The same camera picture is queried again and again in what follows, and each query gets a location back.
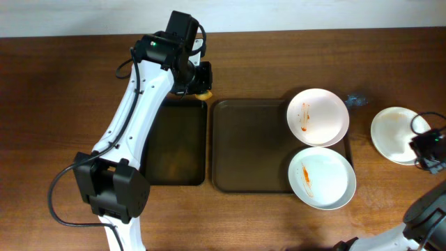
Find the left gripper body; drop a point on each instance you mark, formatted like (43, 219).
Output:
(203, 79)

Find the white pinkish plate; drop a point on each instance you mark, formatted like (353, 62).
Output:
(317, 117)

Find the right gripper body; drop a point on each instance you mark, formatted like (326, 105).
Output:
(428, 161)

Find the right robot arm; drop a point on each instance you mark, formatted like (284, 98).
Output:
(423, 226)

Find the green yellow sponge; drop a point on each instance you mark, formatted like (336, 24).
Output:
(204, 96)

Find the brown tray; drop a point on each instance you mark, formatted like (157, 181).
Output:
(252, 146)

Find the black tray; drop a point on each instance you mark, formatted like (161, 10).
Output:
(175, 149)

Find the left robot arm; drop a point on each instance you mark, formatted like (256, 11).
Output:
(110, 178)

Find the white bluish plate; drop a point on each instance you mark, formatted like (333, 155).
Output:
(322, 178)

